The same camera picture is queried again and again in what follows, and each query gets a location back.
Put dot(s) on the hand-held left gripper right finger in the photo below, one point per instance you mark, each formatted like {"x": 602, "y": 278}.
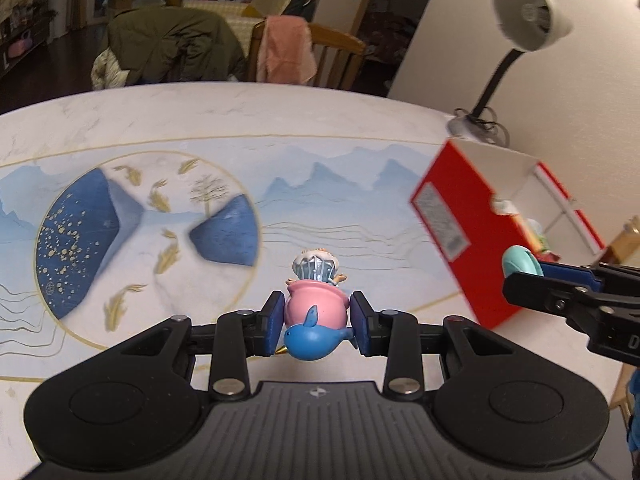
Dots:
{"x": 361, "y": 327}

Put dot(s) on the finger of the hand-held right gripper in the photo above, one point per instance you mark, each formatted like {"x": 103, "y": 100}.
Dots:
{"x": 570, "y": 276}
{"x": 540, "y": 292}

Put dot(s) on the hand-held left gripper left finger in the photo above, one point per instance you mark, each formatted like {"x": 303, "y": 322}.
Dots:
{"x": 272, "y": 325}

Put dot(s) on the teal round toy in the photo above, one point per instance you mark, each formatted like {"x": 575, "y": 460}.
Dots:
{"x": 520, "y": 260}

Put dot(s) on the pink and blue figurine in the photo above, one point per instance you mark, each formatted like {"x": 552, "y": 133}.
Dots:
{"x": 315, "y": 305}

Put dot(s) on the red cardboard shoe box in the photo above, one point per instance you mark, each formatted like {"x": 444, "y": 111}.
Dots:
{"x": 465, "y": 240}

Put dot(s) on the person's right hand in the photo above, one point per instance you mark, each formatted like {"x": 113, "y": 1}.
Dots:
{"x": 636, "y": 435}

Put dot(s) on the white desk lamp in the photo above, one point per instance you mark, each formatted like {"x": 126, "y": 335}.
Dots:
{"x": 530, "y": 15}

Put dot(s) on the wooden chair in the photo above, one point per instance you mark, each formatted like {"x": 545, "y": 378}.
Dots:
{"x": 340, "y": 55}

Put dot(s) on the pink cloth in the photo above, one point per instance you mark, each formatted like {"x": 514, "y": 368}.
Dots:
{"x": 287, "y": 50}

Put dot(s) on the olive green jacket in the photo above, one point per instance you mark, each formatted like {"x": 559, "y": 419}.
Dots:
{"x": 170, "y": 45}

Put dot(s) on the white patterned bag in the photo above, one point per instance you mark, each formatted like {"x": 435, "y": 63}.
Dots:
{"x": 107, "y": 72}

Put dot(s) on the dark television cabinet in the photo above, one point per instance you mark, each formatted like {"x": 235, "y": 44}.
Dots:
{"x": 20, "y": 67}

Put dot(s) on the pink bag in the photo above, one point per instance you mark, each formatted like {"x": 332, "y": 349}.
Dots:
{"x": 19, "y": 48}

